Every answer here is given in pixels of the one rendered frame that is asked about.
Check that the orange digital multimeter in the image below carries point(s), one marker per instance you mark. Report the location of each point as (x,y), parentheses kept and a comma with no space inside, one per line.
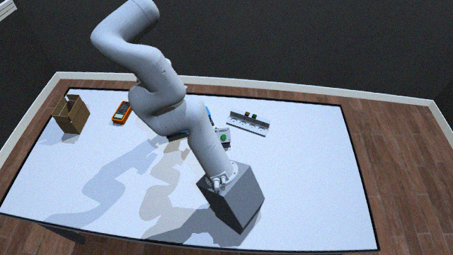
(122,113)

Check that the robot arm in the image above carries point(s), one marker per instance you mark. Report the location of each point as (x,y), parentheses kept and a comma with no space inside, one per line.
(158,98)

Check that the brown cardboard box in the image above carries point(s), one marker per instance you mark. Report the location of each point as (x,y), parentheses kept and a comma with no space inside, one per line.
(76,112)

